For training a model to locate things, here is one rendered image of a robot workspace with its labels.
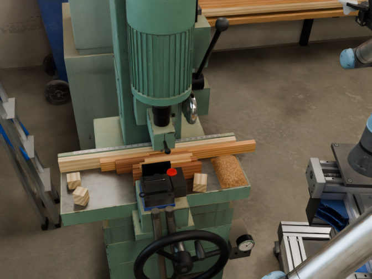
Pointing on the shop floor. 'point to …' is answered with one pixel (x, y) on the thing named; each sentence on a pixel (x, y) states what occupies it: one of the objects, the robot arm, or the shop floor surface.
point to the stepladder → (26, 152)
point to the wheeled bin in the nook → (62, 96)
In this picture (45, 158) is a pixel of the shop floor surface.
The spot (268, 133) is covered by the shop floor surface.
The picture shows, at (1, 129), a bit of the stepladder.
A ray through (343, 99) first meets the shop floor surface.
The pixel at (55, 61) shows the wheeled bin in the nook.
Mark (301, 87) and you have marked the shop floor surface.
